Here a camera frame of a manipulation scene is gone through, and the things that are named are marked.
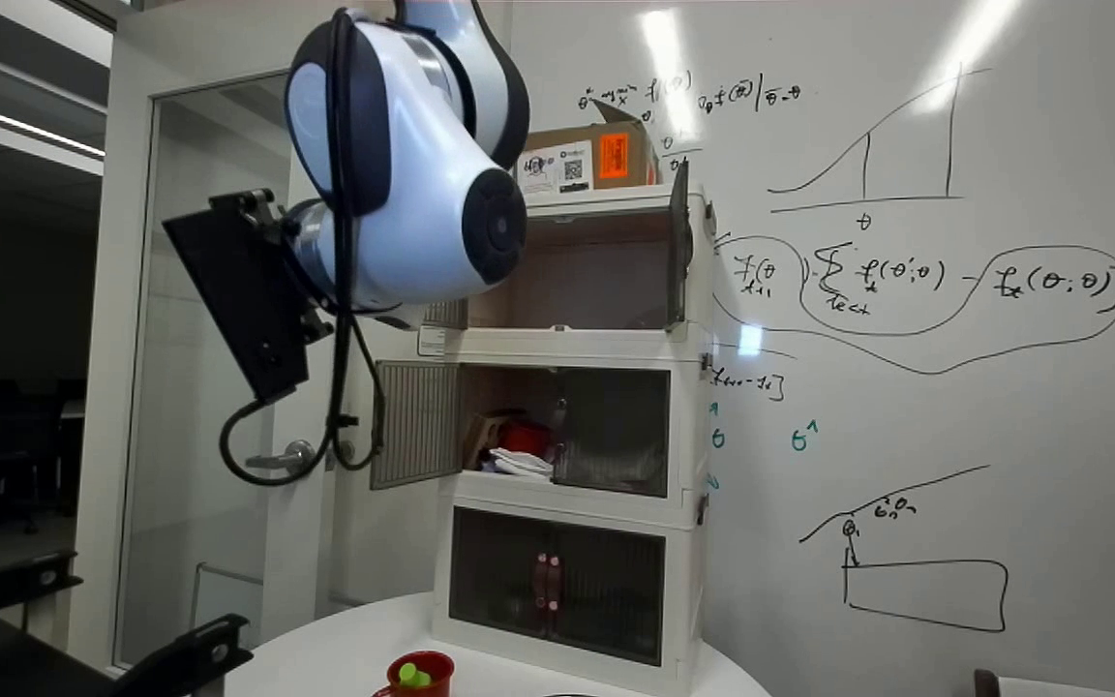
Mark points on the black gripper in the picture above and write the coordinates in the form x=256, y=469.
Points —
x=249, y=277

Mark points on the dark translucent cabinet door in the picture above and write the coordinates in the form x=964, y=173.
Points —
x=618, y=431
x=681, y=246
x=416, y=428
x=494, y=583
x=618, y=592

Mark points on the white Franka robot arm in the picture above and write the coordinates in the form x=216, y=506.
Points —
x=416, y=195

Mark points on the white framed door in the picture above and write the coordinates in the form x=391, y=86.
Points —
x=234, y=542

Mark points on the white three-tier storage cabinet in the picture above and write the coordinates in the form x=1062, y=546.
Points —
x=560, y=346

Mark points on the red round item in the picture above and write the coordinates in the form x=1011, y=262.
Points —
x=522, y=431

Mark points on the white papers pile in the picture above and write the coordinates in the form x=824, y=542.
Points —
x=517, y=464

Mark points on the black chair armrest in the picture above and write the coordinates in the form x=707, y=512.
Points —
x=1, y=586
x=181, y=650

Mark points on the green ball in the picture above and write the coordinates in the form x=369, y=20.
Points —
x=416, y=673

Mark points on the small red bowl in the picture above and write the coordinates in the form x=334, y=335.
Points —
x=436, y=670

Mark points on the cardboard box with labels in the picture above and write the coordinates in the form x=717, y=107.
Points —
x=629, y=157

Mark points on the large wall whiteboard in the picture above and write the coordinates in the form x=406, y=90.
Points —
x=970, y=388

